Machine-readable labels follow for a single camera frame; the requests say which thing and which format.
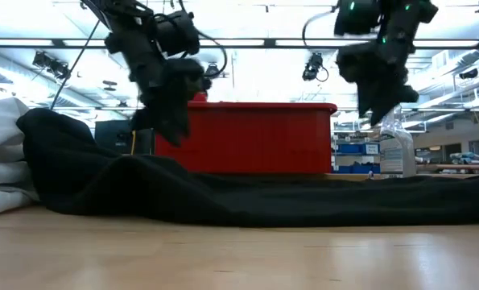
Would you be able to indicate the black monitor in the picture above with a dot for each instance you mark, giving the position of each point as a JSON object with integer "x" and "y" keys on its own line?
{"x": 114, "y": 137}

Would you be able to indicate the blue storage bins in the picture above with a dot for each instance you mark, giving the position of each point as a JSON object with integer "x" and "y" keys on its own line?
{"x": 352, "y": 149}

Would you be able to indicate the clear spray bottle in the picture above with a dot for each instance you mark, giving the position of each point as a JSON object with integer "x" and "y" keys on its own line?
{"x": 396, "y": 153}

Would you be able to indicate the black overhead crossbar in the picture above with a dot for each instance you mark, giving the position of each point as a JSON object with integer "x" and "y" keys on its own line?
{"x": 263, "y": 42}

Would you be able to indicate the white shirt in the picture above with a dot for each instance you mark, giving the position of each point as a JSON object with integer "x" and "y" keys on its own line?
{"x": 1, "y": 133}

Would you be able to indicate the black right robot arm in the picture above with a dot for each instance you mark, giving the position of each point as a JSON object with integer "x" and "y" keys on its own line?
{"x": 384, "y": 16}

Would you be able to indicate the red plastic laundry bin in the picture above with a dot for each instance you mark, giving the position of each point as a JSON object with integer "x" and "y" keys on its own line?
{"x": 263, "y": 137}

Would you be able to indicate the black ceiling camera rig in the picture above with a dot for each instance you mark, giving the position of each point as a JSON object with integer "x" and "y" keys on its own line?
{"x": 50, "y": 64}

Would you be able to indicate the black ceiling fixture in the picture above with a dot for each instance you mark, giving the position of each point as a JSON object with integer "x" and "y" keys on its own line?
{"x": 468, "y": 73}

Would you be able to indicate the pale blue machine part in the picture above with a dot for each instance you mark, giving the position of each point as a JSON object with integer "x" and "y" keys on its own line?
{"x": 468, "y": 157}

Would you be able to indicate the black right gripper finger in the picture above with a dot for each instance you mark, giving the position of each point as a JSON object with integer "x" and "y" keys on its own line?
{"x": 392, "y": 100}
{"x": 368, "y": 100}

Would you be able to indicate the black overhead camera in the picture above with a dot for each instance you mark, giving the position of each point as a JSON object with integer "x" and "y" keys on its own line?
{"x": 312, "y": 66}

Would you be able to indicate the black garment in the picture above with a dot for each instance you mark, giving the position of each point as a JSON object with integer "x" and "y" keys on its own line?
{"x": 223, "y": 197}

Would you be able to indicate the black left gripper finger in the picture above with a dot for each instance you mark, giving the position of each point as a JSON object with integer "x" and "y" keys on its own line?
{"x": 150, "y": 117}
{"x": 180, "y": 100}

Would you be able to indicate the round black ceiling lamp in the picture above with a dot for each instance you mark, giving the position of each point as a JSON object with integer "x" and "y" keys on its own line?
{"x": 213, "y": 71}

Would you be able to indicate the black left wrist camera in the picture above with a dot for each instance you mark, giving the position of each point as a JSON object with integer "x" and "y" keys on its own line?
{"x": 178, "y": 34}

